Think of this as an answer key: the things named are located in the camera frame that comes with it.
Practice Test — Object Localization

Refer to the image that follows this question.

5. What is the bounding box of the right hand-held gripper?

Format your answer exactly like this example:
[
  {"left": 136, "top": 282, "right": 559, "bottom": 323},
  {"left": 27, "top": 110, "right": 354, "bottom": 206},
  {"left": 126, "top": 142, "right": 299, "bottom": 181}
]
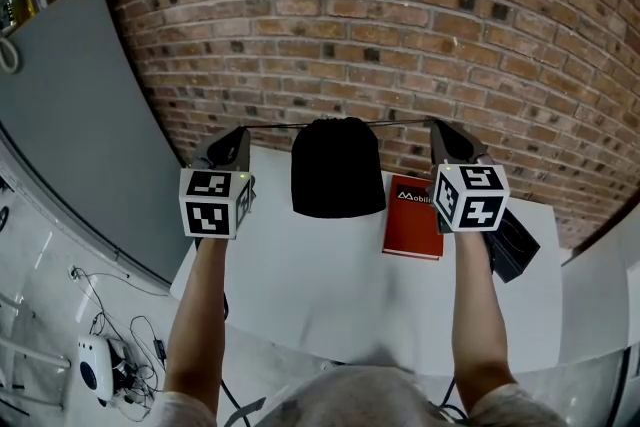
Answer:
[{"left": 428, "top": 117, "right": 511, "bottom": 236}]

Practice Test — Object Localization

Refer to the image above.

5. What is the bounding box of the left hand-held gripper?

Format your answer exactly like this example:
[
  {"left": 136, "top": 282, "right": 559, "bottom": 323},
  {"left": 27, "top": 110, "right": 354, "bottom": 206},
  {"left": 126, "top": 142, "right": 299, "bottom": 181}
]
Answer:
[{"left": 178, "top": 126, "right": 257, "bottom": 240}]

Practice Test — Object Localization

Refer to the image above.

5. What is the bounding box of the black drawstring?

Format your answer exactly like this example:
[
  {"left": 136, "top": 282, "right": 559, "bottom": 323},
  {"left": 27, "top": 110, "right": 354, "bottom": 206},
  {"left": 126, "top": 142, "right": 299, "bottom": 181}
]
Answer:
[
  {"left": 243, "top": 123, "right": 311, "bottom": 132},
  {"left": 367, "top": 118, "right": 435, "bottom": 128}
]

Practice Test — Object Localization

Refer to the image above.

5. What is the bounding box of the black drawstring bag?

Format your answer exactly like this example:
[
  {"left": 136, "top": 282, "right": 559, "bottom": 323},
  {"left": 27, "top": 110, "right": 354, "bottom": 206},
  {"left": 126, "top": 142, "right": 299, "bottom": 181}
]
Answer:
[{"left": 290, "top": 116, "right": 388, "bottom": 220}]

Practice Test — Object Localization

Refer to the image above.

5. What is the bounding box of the person's left forearm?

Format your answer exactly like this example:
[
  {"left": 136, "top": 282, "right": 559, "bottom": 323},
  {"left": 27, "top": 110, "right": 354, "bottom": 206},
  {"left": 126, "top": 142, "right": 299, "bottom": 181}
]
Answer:
[{"left": 163, "top": 234, "right": 230, "bottom": 400}]

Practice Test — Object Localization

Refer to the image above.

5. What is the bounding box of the person's right forearm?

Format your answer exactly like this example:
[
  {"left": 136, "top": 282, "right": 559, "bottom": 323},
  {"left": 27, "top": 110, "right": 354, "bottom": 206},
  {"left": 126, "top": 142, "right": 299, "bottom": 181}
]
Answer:
[{"left": 451, "top": 229, "right": 519, "bottom": 412}]

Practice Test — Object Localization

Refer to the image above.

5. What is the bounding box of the red book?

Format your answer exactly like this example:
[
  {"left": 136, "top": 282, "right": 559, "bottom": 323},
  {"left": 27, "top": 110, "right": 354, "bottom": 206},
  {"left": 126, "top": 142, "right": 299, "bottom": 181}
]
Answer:
[{"left": 381, "top": 174, "right": 446, "bottom": 262}]

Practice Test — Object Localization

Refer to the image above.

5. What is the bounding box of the grey partition board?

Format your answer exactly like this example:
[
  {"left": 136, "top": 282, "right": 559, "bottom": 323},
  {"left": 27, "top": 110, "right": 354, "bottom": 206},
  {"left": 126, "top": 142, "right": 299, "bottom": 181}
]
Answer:
[{"left": 0, "top": 0, "right": 185, "bottom": 285}]

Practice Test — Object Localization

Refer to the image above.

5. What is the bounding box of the white electronic device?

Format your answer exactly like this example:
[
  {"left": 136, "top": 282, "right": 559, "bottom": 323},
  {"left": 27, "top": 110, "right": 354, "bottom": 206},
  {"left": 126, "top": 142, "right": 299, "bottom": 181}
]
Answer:
[{"left": 76, "top": 334, "right": 115, "bottom": 402}]

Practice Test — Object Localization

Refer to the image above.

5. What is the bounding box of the person's grey shirt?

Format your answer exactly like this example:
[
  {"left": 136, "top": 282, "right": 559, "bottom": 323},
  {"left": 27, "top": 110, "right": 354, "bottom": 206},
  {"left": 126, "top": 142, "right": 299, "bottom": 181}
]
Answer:
[{"left": 147, "top": 353, "right": 569, "bottom": 427}]

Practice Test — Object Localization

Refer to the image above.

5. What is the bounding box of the tangled black floor cable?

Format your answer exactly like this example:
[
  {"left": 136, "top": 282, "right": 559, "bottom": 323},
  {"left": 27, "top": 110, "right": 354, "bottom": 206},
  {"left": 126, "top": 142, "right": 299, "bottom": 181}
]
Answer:
[{"left": 68, "top": 266, "right": 169, "bottom": 421}]

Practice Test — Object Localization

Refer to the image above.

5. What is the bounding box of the white coiled cable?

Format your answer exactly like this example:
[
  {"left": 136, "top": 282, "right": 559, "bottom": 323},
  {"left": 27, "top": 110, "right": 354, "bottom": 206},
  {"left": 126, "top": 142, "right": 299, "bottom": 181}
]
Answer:
[{"left": 0, "top": 36, "right": 22, "bottom": 75}]

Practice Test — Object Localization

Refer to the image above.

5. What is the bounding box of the grey strap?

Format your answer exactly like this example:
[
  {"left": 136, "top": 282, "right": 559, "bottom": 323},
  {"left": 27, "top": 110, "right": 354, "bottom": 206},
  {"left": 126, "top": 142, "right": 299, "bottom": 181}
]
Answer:
[{"left": 228, "top": 396, "right": 268, "bottom": 427}]

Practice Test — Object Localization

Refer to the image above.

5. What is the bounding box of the white metal frame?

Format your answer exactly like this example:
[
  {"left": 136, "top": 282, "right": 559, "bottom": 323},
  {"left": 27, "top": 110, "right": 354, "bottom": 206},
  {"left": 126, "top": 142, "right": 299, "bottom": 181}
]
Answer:
[{"left": 0, "top": 292, "right": 72, "bottom": 418}]

